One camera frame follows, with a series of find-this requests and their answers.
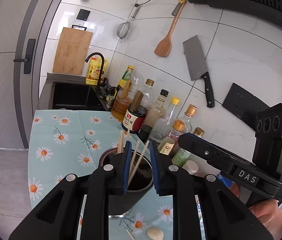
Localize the clear bottle yellow cap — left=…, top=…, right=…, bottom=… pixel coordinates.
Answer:
left=149, top=96, right=180, bottom=143

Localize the beige ceramic spoon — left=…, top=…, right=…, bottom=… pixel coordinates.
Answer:
left=147, top=226, right=164, bottom=240

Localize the wooden spatula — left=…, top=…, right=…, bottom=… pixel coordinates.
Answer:
left=154, top=0, right=187, bottom=57

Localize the daisy print tablecloth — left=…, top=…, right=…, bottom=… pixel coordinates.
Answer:
left=28, top=110, right=173, bottom=239

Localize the black utensil holder cup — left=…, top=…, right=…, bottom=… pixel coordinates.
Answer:
left=97, top=152, right=153, bottom=217

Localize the cleaver with black handle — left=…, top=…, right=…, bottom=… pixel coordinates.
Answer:
left=183, top=35, right=215, bottom=108

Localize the soy sauce bottle red label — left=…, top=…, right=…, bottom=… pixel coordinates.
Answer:
left=121, top=79, right=155, bottom=133

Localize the black sink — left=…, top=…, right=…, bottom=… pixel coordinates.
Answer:
left=36, top=73, right=110, bottom=112

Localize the blue white salt bag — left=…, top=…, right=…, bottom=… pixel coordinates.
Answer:
left=216, top=173, right=234, bottom=188

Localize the clear bottle black cap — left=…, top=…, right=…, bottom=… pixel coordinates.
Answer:
left=138, top=89, right=169, bottom=144

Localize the clear bottle gold cap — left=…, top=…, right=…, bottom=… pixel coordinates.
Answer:
left=178, top=104, right=197, bottom=133

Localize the white powder spice jar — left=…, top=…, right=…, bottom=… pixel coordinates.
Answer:
left=182, top=160, right=199, bottom=175

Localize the person's right hand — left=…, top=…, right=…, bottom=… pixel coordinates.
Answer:
left=229, top=182, right=282, bottom=240

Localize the wooden cutting board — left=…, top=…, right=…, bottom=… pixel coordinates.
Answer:
left=52, top=27, right=93, bottom=75

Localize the wire mesh strainer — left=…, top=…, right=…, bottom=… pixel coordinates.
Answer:
left=116, top=4, right=141, bottom=41

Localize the green label bottle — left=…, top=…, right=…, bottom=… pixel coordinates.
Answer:
left=171, top=126, right=206, bottom=168

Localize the black faucet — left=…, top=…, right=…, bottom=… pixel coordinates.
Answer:
left=85, top=52, right=107, bottom=98

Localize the yellow dish soap bottle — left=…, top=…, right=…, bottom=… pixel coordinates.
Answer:
left=85, top=55, right=102, bottom=86

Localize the black wall socket panel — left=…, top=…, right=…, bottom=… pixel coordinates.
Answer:
left=222, top=83, right=269, bottom=131

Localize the small bottle gold cap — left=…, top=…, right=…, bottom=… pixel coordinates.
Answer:
left=158, top=120, right=185, bottom=155

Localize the grey door with handle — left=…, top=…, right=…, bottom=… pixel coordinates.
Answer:
left=0, top=0, right=61, bottom=150

